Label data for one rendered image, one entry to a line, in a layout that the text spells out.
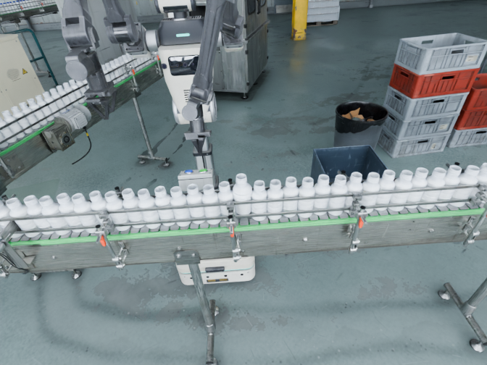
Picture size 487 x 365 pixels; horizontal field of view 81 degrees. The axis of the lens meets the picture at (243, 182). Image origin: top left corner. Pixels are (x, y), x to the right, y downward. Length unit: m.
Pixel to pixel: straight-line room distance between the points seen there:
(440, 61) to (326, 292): 2.22
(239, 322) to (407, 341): 0.99
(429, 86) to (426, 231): 2.09
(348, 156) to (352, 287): 0.93
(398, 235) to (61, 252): 1.34
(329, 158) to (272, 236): 0.70
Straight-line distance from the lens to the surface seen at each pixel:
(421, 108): 3.32
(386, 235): 1.29
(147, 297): 2.21
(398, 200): 1.20
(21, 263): 1.38
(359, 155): 1.73
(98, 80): 1.05
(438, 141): 3.69
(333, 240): 1.21
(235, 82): 4.69
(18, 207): 1.30
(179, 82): 1.45
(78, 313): 2.36
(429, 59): 3.11
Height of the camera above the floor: 1.79
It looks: 38 degrees down
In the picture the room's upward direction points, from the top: 4 degrees counter-clockwise
